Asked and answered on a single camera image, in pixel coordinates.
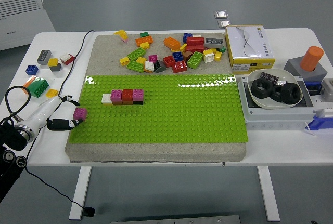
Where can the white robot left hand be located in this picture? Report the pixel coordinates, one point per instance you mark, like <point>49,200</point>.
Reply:
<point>41,112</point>

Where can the magenta square toy brick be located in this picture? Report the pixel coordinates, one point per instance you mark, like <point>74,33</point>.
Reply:
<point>116,94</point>
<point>138,94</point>
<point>152,58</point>
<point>80,113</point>

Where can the blue square toy brick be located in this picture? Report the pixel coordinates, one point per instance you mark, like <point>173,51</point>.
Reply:
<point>178,56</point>
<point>187,37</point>
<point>31,70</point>

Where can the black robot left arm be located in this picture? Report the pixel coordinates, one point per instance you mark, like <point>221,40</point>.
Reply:
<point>10,141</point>

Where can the dark green large toy brick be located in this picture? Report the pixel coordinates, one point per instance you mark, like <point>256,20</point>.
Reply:
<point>39,88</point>

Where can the grey long toy brick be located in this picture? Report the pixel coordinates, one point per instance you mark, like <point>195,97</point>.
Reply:
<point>43,57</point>
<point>214,42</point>

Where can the white and red toy brick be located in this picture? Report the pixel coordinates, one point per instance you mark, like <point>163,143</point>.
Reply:
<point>67,58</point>

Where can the brown flat toy brick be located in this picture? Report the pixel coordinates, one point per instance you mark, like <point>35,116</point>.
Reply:
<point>122,103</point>

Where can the black flat toy brick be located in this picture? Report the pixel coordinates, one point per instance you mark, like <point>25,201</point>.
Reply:
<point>138,102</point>

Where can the lime green long toy brick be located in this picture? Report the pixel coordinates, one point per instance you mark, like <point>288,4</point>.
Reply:
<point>135,66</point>
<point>136,53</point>
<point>195,59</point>

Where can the pink small toy brick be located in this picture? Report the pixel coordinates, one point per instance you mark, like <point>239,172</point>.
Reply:
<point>125,40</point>

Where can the yellow sloped toy brick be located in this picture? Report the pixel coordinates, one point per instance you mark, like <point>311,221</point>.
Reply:
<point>121,34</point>

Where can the white and orange toy brick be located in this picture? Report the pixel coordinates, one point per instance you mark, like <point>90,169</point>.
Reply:
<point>149,65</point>

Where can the orange long toy brick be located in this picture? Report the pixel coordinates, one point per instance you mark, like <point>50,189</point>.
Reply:
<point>172,43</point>
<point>143,40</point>

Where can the dark grey sloped toy brick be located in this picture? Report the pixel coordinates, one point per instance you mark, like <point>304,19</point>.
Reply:
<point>159,66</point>

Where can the green studded baseplate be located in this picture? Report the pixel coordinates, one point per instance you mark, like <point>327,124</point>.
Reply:
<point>169,109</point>

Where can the dark green small toy brick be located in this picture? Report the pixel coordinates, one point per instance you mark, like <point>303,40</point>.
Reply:
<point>144,34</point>
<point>222,50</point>

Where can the red curved toy brick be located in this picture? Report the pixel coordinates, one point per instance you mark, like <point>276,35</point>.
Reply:
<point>179,66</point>

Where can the yellow flat toy brick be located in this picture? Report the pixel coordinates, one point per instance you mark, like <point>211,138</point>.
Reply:
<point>175,50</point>

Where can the red long toy brick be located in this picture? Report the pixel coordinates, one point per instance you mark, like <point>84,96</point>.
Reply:
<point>194,48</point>
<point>195,41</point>

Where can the white table leg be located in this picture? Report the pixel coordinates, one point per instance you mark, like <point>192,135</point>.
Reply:
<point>79,192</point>
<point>268,192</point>

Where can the grey-brown foam mat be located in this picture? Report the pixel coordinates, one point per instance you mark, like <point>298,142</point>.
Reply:
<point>109,52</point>

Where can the white panel heater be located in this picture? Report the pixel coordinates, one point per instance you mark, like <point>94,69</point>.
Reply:
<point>23,21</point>

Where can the silver floor socket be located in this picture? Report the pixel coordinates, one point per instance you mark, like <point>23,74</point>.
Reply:
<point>224,23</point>
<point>221,14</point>

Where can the yellow and white cardboard box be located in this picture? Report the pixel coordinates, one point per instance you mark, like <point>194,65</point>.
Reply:
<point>247,44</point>

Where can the large black hex nut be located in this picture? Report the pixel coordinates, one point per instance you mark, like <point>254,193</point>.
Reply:
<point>275,98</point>
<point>268,90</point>
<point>286,91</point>

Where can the dark circuit board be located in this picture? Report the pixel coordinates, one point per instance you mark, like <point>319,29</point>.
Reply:
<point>269,76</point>

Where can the grey white junction box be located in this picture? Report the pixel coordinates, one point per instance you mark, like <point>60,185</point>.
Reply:
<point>273,116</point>

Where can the white bowl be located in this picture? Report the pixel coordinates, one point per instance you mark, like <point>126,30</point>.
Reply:
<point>286,76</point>

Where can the grey block with hole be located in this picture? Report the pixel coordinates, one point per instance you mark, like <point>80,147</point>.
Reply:
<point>294,65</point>

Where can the white zip tie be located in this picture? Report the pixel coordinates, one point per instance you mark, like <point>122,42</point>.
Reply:
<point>310,130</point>

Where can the blue plastic part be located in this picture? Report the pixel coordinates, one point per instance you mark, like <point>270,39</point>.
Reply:
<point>312,86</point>

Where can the orange cylinder peg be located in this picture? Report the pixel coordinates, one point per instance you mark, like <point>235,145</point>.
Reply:
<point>311,57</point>

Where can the white power strip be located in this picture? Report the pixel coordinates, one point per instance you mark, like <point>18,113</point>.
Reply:
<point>322,102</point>

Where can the blue and white block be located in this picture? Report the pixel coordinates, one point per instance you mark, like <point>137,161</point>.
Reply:
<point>322,122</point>

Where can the grey socket block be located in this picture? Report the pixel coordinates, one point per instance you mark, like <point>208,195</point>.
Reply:
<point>328,90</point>

